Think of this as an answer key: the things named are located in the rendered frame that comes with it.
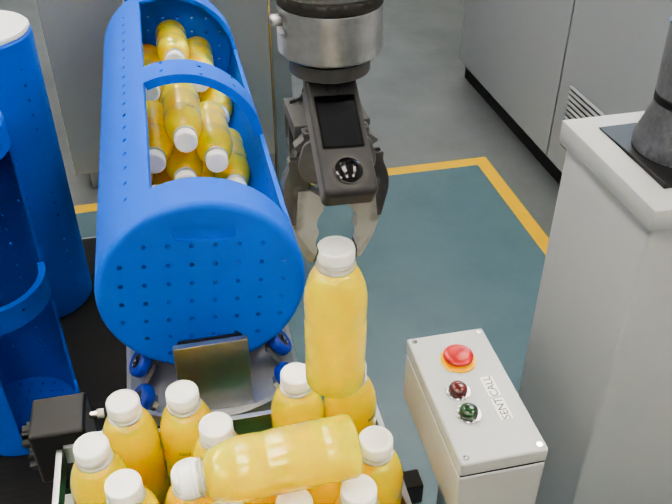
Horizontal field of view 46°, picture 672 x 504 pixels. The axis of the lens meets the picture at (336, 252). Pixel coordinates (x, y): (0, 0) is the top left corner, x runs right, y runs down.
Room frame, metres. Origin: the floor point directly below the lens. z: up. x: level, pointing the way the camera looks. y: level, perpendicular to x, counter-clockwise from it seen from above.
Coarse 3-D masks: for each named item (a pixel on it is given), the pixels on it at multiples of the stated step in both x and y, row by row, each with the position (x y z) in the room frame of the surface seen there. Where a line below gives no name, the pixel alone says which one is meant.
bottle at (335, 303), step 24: (312, 288) 0.61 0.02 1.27; (336, 288) 0.61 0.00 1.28; (360, 288) 0.62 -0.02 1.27; (312, 312) 0.61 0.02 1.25; (336, 312) 0.60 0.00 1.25; (360, 312) 0.61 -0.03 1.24; (312, 336) 0.61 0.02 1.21; (336, 336) 0.60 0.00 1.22; (360, 336) 0.61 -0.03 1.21; (312, 360) 0.61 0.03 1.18; (336, 360) 0.60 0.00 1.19; (360, 360) 0.61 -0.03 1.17; (312, 384) 0.61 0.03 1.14; (336, 384) 0.60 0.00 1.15; (360, 384) 0.61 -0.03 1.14
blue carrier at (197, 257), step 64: (128, 0) 1.65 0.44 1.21; (192, 0) 1.63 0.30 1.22; (128, 64) 1.32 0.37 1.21; (192, 64) 1.27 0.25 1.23; (128, 128) 1.08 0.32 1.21; (256, 128) 1.25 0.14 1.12; (128, 192) 0.89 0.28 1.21; (192, 192) 0.85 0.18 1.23; (256, 192) 0.90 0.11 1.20; (128, 256) 0.81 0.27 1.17; (192, 256) 0.83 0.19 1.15; (256, 256) 0.84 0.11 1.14; (128, 320) 0.81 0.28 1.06; (192, 320) 0.82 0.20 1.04; (256, 320) 0.84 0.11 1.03
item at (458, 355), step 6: (450, 348) 0.70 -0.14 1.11; (456, 348) 0.70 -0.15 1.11; (462, 348) 0.70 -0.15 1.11; (468, 348) 0.70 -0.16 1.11; (444, 354) 0.69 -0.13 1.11; (450, 354) 0.69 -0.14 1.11; (456, 354) 0.69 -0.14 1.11; (462, 354) 0.69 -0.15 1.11; (468, 354) 0.69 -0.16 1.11; (450, 360) 0.68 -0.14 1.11; (456, 360) 0.68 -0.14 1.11; (462, 360) 0.68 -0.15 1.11; (468, 360) 0.68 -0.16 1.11
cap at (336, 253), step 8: (320, 240) 0.64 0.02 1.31; (328, 240) 0.64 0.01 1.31; (336, 240) 0.64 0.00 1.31; (344, 240) 0.64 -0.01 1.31; (320, 248) 0.63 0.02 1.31; (328, 248) 0.63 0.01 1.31; (336, 248) 0.63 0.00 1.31; (344, 248) 0.63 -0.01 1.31; (352, 248) 0.63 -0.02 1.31; (320, 256) 0.62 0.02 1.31; (328, 256) 0.61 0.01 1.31; (336, 256) 0.61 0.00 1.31; (344, 256) 0.62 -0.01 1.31; (352, 256) 0.62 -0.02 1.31; (320, 264) 0.62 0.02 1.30; (328, 264) 0.61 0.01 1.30; (336, 264) 0.61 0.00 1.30; (344, 264) 0.61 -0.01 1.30; (352, 264) 0.62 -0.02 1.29
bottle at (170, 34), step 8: (160, 24) 1.65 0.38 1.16; (168, 24) 1.63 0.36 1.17; (176, 24) 1.64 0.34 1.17; (160, 32) 1.60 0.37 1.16; (168, 32) 1.58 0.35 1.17; (176, 32) 1.58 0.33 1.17; (184, 32) 1.62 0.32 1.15; (160, 40) 1.55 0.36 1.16; (168, 40) 1.53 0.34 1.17; (176, 40) 1.54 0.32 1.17; (184, 40) 1.56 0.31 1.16; (160, 48) 1.53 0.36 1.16; (168, 48) 1.52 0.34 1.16; (176, 48) 1.51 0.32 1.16; (184, 48) 1.53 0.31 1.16; (160, 56) 1.52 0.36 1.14; (184, 56) 1.51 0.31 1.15
